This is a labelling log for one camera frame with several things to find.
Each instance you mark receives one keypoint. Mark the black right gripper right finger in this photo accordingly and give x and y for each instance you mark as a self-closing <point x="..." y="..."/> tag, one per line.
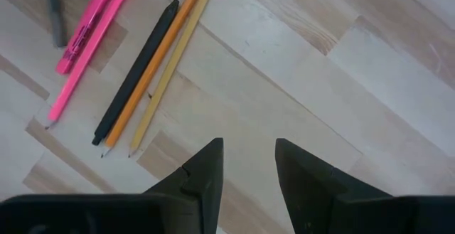
<point x="305" y="191"/>

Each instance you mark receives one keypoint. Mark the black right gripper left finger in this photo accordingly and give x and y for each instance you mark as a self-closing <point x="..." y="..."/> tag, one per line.
<point x="206" y="177"/>

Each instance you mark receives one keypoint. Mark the yellow pencil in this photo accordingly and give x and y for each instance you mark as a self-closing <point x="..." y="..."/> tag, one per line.
<point x="175" y="59"/>

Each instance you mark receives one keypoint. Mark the orange pencil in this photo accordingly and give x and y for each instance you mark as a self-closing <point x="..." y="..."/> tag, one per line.
<point x="153" y="67"/>

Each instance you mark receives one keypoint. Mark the black pen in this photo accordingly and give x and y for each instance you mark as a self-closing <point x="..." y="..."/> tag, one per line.
<point x="136" y="72"/>

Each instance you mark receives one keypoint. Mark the pink pencil with blue eraser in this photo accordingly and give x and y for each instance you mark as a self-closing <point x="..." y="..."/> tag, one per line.
<point x="91" y="49"/>

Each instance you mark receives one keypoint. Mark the pink highlighter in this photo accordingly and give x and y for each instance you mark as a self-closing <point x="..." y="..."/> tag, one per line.
<point x="86" y="27"/>

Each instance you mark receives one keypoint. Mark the grey pen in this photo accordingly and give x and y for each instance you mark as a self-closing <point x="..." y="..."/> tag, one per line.
<point x="57" y="20"/>

